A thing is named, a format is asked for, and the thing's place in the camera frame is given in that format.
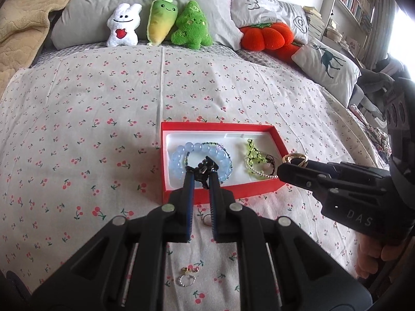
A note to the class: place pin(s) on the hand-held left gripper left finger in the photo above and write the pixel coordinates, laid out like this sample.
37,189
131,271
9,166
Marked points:
189,201

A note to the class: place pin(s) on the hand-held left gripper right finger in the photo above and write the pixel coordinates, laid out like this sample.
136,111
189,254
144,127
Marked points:
214,207

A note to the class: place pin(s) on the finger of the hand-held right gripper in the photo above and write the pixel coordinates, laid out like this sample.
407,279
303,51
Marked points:
298,176
353,170

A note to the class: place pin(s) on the red cardboard box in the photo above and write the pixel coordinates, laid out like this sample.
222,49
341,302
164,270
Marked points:
227,196

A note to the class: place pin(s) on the gold heart clip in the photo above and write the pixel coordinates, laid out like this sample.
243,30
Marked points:
293,156

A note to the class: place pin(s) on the black hair claw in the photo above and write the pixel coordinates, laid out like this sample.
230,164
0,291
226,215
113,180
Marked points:
202,170

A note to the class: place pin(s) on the person's right hand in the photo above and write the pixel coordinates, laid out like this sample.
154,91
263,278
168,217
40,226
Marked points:
371,256

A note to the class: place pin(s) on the small pink charm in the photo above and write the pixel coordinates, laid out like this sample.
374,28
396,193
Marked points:
206,221

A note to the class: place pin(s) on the floral cloth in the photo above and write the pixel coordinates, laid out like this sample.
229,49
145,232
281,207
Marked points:
379,136

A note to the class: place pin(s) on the grey clothes pile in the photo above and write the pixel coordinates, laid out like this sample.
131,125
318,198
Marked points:
376,81

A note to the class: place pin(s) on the white deer print pillow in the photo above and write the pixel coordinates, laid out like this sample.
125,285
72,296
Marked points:
327,68

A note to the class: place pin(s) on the cherry print bedsheet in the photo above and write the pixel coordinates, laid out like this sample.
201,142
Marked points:
81,136

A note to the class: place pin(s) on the small orange pumpkin plush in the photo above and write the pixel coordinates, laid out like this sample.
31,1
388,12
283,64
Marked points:
288,50

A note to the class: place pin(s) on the woven basket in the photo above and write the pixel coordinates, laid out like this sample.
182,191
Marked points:
334,35

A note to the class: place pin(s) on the large orange pumpkin plush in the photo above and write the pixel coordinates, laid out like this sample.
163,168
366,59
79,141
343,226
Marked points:
266,35

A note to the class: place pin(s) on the stack of books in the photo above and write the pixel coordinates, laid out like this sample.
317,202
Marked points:
314,22

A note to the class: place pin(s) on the white doodle print pillow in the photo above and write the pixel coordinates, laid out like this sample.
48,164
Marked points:
269,9

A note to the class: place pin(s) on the green tree plush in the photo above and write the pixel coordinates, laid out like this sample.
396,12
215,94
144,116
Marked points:
191,26

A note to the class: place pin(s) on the yellow-green carrot plush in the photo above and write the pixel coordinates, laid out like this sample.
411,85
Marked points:
160,19

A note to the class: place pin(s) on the white bunny plush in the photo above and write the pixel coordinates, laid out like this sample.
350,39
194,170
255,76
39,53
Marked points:
124,26

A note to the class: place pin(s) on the beige quilted blanket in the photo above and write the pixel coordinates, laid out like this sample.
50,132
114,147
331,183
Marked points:
22,22

